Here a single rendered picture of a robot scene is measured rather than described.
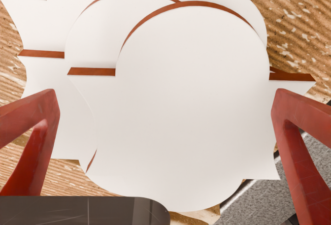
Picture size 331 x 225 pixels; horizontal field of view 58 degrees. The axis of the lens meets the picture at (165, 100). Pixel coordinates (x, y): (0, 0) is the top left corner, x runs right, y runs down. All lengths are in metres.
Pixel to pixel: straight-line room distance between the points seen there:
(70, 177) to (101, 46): 0.19
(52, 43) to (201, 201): 0.14
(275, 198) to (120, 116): 0.26
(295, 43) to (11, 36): 0.20
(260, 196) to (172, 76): 0.25
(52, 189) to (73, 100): 0.17
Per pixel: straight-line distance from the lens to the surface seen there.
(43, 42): 0.18
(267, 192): 0.37
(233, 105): 0.17
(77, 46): 0.16
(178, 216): 0.32
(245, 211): 0.39
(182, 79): 0.15
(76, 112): 0.18
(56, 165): 0.31
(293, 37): 0.23
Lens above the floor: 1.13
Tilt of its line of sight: 55 degrees down
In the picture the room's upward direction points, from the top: 180 degrees counter-clockwise
